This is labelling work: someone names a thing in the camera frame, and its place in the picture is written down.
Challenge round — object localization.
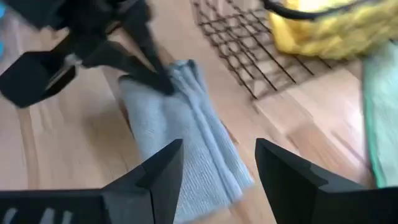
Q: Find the black wire basket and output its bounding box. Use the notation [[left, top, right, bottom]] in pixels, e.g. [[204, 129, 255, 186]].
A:
[[190, 0, 354, 101]]

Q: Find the teal microfiber towel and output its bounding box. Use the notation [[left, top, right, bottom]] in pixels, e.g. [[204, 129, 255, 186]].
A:
[[0, 2, 6, 60]]

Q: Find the yellow microfiber towel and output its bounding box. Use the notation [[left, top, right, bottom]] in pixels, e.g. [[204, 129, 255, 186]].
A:
[[267, 0, 398, 60]]

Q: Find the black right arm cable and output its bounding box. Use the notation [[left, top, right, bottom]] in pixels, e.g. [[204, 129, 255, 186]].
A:
[[262, 0, 376, 21]]

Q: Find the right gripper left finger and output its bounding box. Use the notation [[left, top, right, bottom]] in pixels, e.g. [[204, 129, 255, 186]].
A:
[[101, 138, 185, 224]]

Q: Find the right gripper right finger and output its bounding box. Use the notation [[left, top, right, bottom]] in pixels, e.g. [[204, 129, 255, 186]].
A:
[[254, 138, 398, 224]]

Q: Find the green microfiber towel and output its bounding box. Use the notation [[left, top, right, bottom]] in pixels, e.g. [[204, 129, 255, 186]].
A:
[[361, 39, 398, 189]]

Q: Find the grey microfiber towel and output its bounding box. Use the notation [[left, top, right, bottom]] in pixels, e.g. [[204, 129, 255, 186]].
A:
[[117, 58, 255, 223]]

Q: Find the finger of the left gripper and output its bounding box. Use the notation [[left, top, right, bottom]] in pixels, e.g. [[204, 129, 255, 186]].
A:
[[81, 40, 175, 96], [123, 9, 175, 96]]

